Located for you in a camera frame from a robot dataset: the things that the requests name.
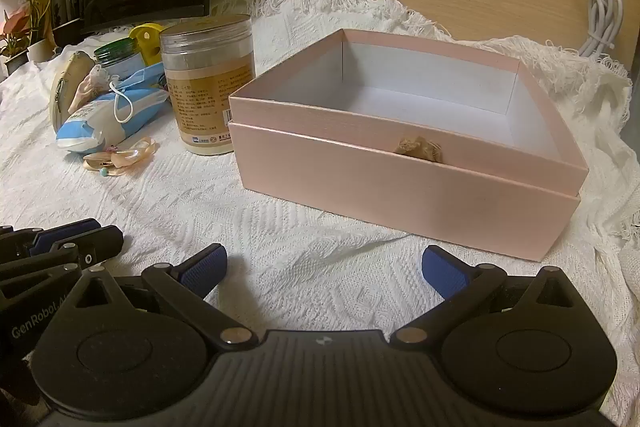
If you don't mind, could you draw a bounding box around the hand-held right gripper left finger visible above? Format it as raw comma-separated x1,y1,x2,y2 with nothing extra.
65,244,256,348

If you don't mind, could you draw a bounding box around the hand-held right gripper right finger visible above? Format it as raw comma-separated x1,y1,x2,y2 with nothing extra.
390,244,576,348

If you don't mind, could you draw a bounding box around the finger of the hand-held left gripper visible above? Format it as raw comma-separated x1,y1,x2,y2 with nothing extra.
0,218,102,253
0,227,125,288

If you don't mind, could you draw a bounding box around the gold candy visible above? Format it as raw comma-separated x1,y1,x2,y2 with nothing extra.
82,137,160,178

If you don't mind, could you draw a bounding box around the pink cardboard box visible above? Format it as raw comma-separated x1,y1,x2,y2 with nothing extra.
228,28,590,264

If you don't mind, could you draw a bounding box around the printed tissue packet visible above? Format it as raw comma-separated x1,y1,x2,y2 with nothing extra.
56,94,166,152

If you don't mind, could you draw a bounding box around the beige zip pouch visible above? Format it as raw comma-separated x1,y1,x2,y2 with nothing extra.
50,50,96,128

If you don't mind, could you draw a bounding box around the yellow plastic object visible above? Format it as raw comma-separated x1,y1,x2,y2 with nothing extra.
129,23,163,65

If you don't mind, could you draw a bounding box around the white fringed tablecloth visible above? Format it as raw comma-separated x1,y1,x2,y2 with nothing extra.
0,0,640,427

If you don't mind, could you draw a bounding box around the tan crumpled fabric piece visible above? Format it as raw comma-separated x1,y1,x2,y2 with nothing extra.
392,135,445,162

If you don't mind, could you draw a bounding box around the pale pink fabric item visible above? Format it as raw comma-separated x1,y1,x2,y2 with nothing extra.
70,66,121,110

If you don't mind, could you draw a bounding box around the clear jar with beige powder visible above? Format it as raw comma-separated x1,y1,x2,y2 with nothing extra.
159,13,257,154

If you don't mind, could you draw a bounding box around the green lid jar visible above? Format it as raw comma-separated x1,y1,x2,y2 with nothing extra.
93,38,146,80

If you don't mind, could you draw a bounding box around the green plant in white pot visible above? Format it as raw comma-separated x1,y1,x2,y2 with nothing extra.
25,0,53,62

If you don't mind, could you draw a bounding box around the pink-leaf potted plant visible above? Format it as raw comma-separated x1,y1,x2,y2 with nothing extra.
0,4,31,76

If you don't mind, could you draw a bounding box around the dark container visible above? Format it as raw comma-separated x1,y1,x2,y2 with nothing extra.
50,0,83,30

